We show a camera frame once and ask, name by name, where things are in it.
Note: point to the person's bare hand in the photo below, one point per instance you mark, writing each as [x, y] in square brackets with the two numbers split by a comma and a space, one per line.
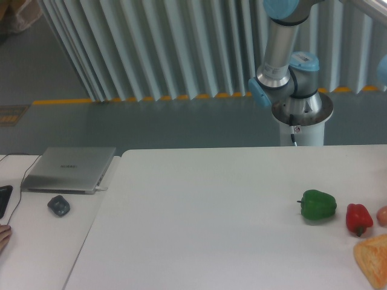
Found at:
[5, 235]

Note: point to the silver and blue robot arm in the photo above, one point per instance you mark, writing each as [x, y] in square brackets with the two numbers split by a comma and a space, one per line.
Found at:
[279, 51]

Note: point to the green bell pepper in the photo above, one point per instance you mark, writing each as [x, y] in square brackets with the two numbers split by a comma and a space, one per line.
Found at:
[317, 205]

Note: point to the red bell pepper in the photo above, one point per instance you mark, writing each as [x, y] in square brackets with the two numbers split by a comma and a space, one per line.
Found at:
[358, 219]

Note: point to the dark grey 3D mouse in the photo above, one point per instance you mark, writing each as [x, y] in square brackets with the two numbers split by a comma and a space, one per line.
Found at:
[59, 206]

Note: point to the silver closed laptop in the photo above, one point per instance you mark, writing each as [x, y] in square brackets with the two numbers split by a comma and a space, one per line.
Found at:
[76, 170]

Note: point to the light blue folding partition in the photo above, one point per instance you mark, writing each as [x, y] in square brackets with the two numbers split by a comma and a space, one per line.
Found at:
[156, 49]

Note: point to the orange toast bread slice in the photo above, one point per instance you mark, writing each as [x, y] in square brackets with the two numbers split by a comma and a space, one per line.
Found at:
[370, 255]

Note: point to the pale orange round fruit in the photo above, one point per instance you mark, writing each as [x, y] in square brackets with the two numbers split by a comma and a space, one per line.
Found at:
[382, 216]

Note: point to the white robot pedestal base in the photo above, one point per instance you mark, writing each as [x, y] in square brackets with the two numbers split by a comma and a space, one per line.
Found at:
[302, 120]

